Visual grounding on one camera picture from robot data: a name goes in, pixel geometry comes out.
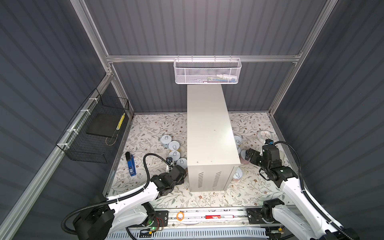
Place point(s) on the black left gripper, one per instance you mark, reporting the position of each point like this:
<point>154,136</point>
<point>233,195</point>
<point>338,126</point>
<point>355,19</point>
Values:
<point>181,181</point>

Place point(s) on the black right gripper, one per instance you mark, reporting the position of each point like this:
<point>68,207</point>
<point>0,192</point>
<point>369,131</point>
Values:
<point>255,154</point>

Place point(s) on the orange yellow label can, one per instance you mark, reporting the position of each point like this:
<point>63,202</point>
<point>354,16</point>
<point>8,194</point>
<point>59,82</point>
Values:
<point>182,162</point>

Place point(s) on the green label food can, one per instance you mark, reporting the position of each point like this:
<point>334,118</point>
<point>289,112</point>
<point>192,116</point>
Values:
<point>238,175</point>

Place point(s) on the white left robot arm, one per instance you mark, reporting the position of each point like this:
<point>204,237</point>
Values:
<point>131,209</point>

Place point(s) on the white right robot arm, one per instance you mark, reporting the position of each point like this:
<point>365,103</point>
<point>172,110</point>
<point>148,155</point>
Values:
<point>316,223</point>

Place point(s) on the beige metal cabinet counter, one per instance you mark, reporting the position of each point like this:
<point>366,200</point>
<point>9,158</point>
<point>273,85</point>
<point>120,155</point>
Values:
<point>212,153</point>

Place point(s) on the pink can right side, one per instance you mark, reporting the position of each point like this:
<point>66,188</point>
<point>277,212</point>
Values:
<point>243,158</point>

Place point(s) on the silver top can left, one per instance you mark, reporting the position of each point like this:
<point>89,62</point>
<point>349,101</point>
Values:
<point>175,155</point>
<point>165,140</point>
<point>174,146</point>

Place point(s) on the orange rubber band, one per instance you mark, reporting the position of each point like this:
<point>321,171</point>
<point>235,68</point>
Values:
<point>180,216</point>

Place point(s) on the blue lighter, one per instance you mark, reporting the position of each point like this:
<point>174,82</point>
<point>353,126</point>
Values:
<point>131,164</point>

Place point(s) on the red white marker pen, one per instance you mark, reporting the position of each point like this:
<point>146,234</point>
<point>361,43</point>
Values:
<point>211,217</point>

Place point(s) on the tubes in mesh basket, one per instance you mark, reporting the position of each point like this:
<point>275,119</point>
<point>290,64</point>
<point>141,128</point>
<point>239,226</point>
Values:
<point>220,79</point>

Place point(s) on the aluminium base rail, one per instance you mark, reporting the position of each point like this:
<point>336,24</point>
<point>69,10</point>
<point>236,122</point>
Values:
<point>195,217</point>

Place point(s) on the black wire wall basket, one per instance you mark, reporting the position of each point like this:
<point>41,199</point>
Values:
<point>93,137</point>

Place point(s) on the white wire mesh basket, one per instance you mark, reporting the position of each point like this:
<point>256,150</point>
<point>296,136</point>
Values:
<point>188,70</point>

